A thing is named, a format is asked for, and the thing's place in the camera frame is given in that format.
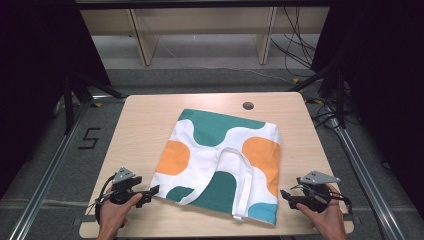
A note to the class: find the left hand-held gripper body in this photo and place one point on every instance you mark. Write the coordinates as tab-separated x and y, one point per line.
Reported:
122	190

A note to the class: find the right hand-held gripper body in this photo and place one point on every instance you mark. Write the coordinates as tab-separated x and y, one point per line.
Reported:
316	191

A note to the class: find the white tote bag colourful blobs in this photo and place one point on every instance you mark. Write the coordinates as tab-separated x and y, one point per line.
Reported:
230	160

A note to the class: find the person's left hand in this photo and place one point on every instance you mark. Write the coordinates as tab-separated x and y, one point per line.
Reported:
113	215

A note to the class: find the person's right hand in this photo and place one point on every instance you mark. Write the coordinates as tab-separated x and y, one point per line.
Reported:
328	220

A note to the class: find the black tape floor mark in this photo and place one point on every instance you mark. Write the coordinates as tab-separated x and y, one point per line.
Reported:
89	138

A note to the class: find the round grey table grommet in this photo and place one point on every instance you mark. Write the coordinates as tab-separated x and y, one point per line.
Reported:
248	106

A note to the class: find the black metal stand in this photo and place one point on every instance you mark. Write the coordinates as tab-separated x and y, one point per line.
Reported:
333	90
71	100

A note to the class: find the black curtain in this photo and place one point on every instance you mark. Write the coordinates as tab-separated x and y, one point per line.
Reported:
383	83
40	66

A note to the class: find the aluminium floor rail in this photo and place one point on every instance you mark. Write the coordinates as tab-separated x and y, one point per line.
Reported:
46	173
361	166

